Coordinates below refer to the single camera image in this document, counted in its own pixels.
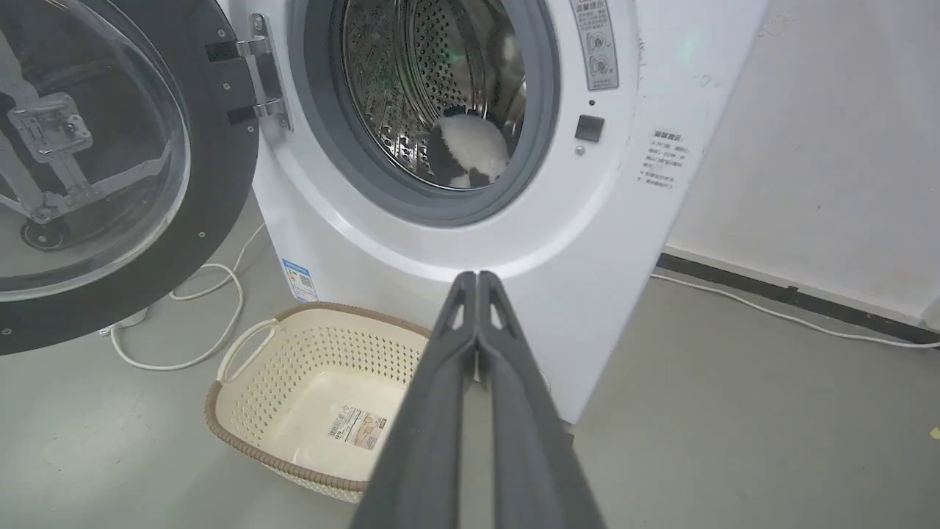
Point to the chrome door hinge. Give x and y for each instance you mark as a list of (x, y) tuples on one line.
[(266, 73)]

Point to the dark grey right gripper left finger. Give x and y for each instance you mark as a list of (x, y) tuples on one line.
[(429, 426)]

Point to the black and white plush toy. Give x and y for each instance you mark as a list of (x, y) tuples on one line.
[(470, 150)]

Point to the cream perforated laundry basket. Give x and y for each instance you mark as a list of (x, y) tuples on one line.
[(308, 397)]

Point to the white front-load washing machine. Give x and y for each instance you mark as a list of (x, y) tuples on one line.
[(587, 220)]

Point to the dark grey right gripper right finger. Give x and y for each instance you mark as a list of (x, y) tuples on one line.
[(525, 433)]

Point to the washer door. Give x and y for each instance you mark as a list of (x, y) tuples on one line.
[(95, 162)]

